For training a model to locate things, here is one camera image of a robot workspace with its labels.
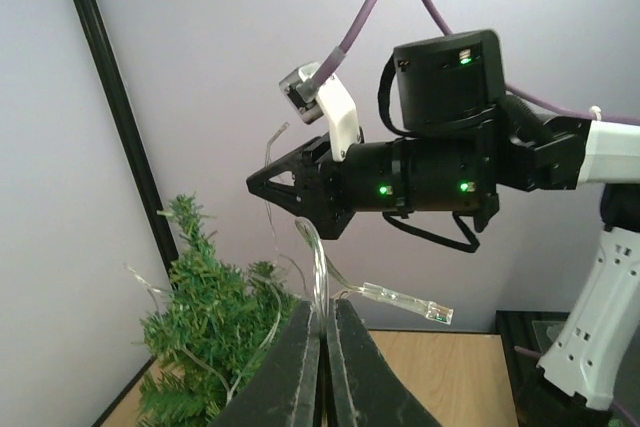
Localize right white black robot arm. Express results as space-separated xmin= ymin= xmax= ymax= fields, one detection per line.
xmin=247 ymin=30 xmax=639 ymax=425

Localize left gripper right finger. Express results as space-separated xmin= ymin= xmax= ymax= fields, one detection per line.
xmin=326 ymin=300 xmax=440 ymax=427

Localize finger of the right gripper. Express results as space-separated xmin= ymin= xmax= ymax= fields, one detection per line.
xmin=247 ymin=181 xmax=330 ymax=227
xmin=246 ymin=136 xmax=319 ymax=192

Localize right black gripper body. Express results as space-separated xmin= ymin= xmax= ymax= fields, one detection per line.
xmin=293 ymin=134 xmax=358 ymax=240

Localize small green christmas tree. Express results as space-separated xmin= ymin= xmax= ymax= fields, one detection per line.
xmin=137 ymin=194 xmax=298 ymax=426

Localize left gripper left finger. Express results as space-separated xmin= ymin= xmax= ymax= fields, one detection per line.
xmin=211 ymin=302 xmax=321 ymax=427

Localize black frame rail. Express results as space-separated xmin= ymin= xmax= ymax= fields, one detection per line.
xmin=53 ymin=0 xmax=181 ymax=276

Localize clear led string lights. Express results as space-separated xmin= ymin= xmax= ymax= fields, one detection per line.
xmin=122 ymin=120 xmax=455 ymax=403

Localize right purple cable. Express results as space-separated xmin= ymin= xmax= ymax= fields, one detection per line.
xmin=312 ymin=0 xmax=640 ymax=126

